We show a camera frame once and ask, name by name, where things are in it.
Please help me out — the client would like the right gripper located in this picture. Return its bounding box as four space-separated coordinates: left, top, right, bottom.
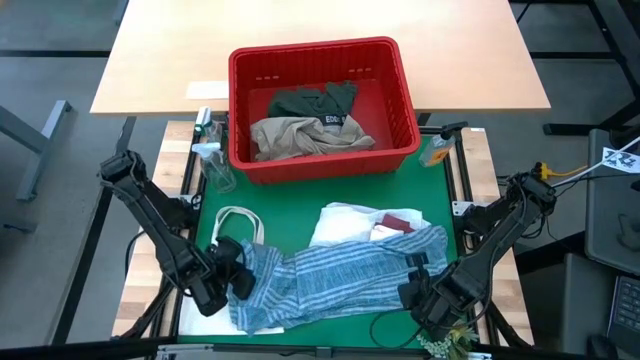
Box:
397 252 484 329

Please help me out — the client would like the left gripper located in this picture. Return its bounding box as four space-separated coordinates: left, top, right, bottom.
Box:
192 236 258 317

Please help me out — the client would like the maroon garment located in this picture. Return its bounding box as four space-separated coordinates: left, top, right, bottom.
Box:
381 213 416 234

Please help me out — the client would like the light blue garment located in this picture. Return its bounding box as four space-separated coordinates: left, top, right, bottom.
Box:
227 224 450 336

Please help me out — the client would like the white linen shirt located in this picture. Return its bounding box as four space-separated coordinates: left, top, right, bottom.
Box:
308 201 432 249

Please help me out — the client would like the beige garment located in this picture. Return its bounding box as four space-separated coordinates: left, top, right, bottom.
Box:
249 114 376 162

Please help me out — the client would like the red plastic laundry bin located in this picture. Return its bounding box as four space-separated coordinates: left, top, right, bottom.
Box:
228 35 422 185

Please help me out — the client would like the white canvas tote bag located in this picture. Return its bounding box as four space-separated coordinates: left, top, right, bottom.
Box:
178 205 285 337

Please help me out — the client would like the green table mat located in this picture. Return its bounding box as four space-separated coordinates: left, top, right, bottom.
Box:
177 134 474 351

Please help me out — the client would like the clear spray bottle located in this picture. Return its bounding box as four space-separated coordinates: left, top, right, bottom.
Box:
191 142 238 194

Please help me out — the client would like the dark green garment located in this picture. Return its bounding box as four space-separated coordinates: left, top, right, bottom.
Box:
268 80 360 130

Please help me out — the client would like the black computer mouse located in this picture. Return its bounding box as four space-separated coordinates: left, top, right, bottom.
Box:
587 333 620 360

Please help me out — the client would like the grey cabinet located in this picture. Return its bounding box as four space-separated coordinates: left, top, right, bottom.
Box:
584 128 640 276

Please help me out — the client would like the dark keyboard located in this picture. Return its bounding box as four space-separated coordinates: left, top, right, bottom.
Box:
606 274 640 346

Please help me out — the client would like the light wooden desk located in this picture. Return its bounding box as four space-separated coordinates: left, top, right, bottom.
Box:
89 0 551 117

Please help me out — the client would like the grey metal table leg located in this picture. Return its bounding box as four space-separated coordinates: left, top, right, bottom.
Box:
0 99 72 202

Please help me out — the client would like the white paper fiducial tag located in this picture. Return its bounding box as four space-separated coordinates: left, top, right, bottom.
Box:
601 146 640 175

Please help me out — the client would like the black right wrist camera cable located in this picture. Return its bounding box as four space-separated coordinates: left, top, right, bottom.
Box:
368 308 426 350

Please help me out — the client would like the silver camera mount bar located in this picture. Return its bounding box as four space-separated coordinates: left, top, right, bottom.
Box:
154 342 494 360

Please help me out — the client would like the black aluminium table frame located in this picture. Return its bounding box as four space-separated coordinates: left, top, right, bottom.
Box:
112 117 534 360

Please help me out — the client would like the yellow power plug cable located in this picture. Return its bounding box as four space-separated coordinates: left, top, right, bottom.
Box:
532 162 591 181

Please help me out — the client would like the white cable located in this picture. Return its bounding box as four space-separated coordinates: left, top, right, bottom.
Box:
549 135 640 190

